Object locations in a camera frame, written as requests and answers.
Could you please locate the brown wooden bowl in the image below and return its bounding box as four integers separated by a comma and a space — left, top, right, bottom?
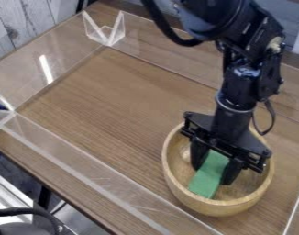
161, 124, 275, 217

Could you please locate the clear acrylic enclosure wall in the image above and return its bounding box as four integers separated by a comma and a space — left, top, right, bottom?
0, 6, 299, 235

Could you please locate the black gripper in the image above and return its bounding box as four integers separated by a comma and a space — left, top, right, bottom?
180, 92, 272, 185

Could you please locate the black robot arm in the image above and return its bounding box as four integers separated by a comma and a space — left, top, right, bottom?
141, 0, 285, 185

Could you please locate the black table leg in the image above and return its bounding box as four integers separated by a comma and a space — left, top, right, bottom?
37, 186, 52, 210

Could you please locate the green rectangular block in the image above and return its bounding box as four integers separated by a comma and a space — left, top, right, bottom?
187, 151, 229, 199

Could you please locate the black cable lower left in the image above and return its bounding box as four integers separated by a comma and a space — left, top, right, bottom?
0, 207, 61, 235

